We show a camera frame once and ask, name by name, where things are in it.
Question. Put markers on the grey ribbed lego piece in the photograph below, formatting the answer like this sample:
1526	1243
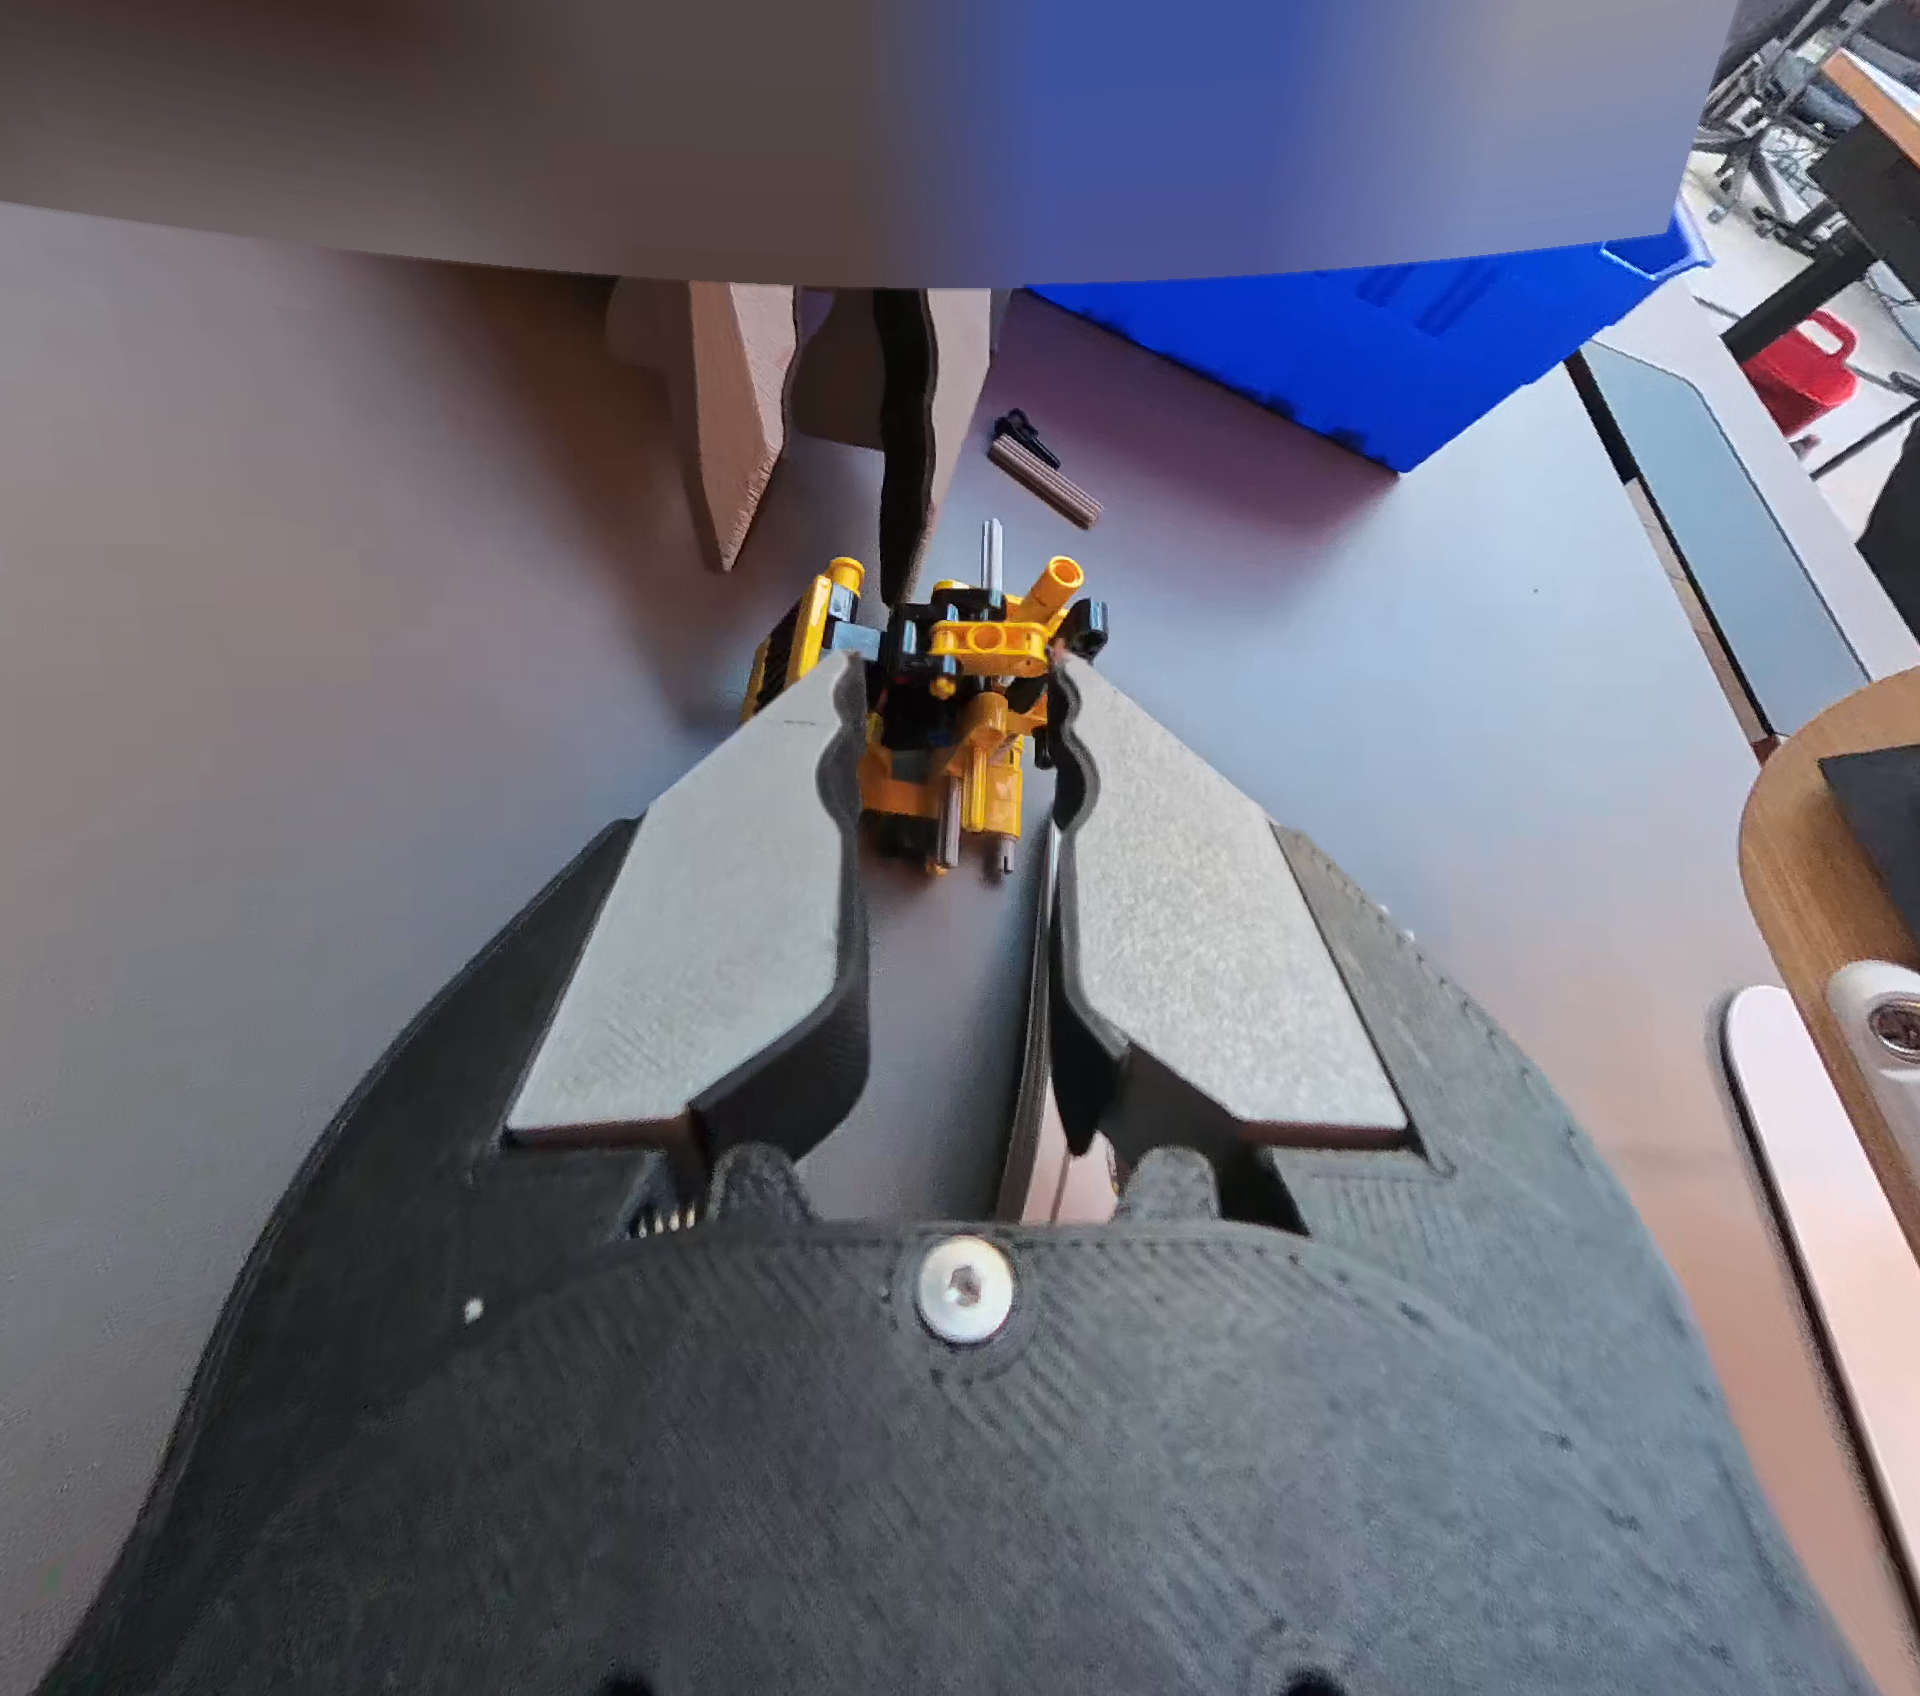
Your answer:
1047	480

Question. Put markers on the black lego connector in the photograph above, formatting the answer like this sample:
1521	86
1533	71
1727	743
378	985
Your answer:
1024	428

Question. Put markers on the blue plastic bin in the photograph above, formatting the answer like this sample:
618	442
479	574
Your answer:
1351	361

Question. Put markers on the wooden desk riser board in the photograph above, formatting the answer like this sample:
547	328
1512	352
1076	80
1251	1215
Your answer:
1793	856

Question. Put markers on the red plastic container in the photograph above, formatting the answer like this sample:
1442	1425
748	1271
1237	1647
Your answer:
1800	376

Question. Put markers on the silver monitor stand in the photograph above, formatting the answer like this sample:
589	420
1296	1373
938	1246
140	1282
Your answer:
1800	1157

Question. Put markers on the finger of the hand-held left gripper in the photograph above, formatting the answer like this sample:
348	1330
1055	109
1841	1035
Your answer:
743	407
961	361

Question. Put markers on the black flat panel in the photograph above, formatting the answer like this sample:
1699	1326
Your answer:
1882	827

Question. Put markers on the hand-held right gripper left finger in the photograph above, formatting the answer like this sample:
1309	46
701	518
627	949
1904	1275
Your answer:
704	946

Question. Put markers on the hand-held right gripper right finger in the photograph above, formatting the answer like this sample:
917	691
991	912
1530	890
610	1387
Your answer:
1214	960

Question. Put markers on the yellow black lego model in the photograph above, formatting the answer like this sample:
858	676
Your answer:
983	638

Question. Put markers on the dark grey desk panel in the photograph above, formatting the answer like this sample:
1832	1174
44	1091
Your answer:
1725	526

